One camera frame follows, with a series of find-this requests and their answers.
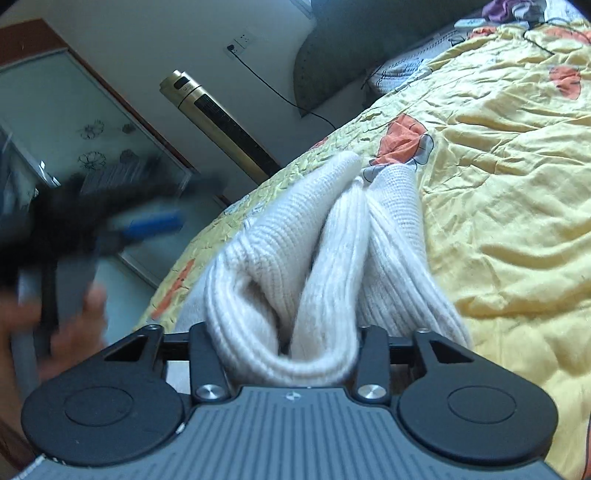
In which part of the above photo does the white remote control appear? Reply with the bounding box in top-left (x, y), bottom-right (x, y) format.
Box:
top-left (454, 18), bottom-right (488, 31)

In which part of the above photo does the patterned pillow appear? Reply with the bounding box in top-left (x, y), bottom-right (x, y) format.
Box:
top-left (367, 29), bottom-right (468, 95)

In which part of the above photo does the white wall socket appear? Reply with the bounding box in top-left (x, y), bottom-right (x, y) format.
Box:
top-left (226, 31), bottom-right (256, 56)

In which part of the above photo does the yellow floral bed quilt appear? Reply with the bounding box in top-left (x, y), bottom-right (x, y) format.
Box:
top-left (141, 21), bottom-right (590, 479)

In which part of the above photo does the person's left hand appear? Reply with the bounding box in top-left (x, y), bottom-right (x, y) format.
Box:
top-left (1, 285), bottom-right (107, 467)

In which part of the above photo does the gold tower fan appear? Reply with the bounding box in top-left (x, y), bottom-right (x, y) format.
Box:
top-left (159, 70), bottom-right (281, 185)

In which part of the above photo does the black power cable on wall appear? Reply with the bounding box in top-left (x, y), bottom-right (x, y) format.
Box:
top-left (227, 45), bottom-right (339, 131)

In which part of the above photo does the white knitted sweater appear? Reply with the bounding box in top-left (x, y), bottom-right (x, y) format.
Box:
top-left (175, 152), bottom-right (472, 387)

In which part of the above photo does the black cable on bed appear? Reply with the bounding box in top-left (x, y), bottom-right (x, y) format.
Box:
top-left (521, 18), bottom-right (591, 59)

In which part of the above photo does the purple cloth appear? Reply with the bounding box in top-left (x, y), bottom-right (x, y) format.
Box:
top-left (482, 0), bottom-right (547, 24)

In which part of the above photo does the glass sliding wardrobe door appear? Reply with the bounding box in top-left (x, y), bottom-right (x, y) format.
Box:
top-left (0, 48), bottom-right (233, 347)

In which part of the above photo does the dark grey scalloped headboard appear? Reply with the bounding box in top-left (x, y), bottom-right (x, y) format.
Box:
top-left (293, 0), bottom-right (485, 116)

